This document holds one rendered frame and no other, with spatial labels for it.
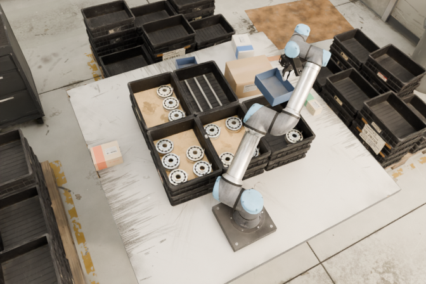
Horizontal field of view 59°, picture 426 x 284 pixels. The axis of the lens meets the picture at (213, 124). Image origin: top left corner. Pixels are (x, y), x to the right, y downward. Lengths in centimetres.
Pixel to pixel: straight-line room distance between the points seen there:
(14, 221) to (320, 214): 185
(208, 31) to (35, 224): 220
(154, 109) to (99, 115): 39
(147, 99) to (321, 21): 277
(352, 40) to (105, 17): 233
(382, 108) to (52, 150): 268
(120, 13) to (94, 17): 23
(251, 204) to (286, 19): 304
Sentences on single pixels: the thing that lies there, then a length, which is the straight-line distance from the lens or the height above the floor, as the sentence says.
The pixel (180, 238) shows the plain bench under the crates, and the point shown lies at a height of 70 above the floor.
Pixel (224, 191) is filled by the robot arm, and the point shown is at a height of 97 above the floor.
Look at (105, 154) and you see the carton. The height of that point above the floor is 77.
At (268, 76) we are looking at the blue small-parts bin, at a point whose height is 109.
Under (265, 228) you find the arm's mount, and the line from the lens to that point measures 210.
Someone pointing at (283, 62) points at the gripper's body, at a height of 124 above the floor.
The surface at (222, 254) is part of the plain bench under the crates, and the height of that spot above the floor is 70.
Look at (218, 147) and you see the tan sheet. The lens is 220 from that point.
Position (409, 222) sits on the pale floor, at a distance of 334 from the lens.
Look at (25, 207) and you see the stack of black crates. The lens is 271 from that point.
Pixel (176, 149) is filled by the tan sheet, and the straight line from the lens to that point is 219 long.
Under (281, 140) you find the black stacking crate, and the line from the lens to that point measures 229.
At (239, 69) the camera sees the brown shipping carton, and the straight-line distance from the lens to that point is 259.
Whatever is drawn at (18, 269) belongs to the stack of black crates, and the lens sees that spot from 244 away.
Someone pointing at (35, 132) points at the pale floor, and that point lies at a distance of 352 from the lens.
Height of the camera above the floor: 266
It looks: 53 degrees down
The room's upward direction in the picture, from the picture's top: 6 degrees clockwise
